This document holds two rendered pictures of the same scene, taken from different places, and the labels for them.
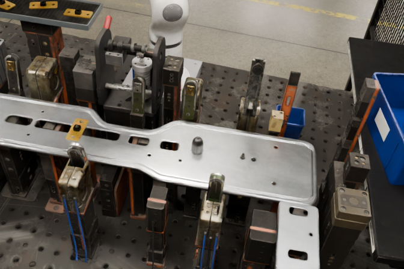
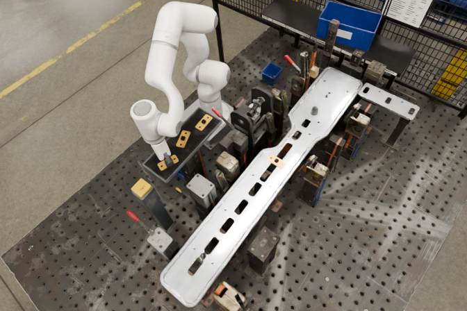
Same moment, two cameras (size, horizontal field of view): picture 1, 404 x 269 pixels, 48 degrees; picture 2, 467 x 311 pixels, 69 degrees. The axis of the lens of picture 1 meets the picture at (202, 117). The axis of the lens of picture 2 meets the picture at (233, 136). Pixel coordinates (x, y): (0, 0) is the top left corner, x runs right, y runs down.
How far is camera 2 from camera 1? 1.28 m
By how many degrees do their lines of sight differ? 35
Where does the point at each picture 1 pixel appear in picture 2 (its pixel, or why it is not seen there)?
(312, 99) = (253, 56)
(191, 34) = (87, 98)
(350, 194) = (373, 66)
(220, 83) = not seen: hidden behind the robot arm
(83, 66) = (238, 139)
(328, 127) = (277, 60)
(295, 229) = (375, 95)
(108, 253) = not seen: hidden behind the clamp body
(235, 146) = (317, 96)
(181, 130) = (297, 114)
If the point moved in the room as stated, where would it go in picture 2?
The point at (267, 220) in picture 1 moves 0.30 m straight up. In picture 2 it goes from (363, 103) to (381, 62)
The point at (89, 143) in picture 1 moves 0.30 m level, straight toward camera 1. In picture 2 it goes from (290, 158) to (356, 169)
